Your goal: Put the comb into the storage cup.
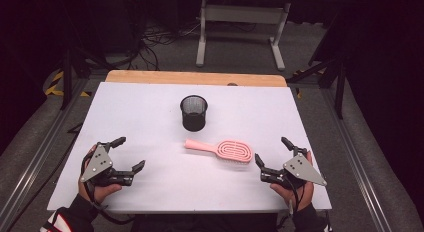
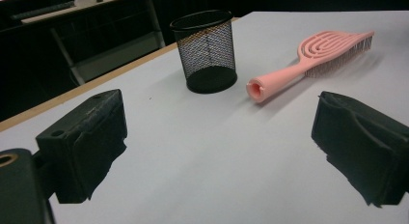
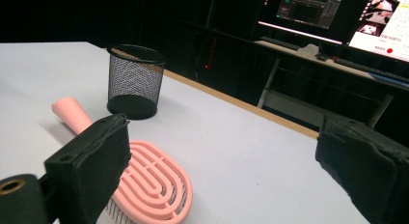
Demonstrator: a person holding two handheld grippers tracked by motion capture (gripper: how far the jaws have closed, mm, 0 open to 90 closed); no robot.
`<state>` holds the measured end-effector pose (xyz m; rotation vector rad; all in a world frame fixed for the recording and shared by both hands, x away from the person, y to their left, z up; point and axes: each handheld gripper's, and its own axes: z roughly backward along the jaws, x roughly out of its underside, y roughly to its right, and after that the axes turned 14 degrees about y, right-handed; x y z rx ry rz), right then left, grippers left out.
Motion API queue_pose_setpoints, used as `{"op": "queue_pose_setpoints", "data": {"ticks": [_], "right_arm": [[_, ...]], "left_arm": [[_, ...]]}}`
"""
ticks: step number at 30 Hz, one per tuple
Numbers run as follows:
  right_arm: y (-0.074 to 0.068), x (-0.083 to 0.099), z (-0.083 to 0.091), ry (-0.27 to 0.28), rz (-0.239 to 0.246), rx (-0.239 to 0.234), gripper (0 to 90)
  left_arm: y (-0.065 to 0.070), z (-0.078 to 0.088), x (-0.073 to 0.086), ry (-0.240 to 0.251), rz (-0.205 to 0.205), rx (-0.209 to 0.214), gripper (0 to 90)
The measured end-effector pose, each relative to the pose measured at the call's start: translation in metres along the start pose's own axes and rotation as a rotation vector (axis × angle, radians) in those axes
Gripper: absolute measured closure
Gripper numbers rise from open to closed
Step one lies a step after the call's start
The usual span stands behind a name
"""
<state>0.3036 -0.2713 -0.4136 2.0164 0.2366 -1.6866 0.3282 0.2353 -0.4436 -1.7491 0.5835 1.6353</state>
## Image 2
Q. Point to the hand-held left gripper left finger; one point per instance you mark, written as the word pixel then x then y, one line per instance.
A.
pixel 87 143

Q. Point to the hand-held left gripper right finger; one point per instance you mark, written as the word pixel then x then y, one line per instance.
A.
pixel 363 143

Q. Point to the pink hairbrush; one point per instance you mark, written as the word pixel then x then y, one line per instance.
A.
pixel 283 77

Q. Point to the black mesh pen cup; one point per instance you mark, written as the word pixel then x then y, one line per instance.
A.
pixel 207 53

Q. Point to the dark keyboard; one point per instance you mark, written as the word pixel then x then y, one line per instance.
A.
pixel 41 11

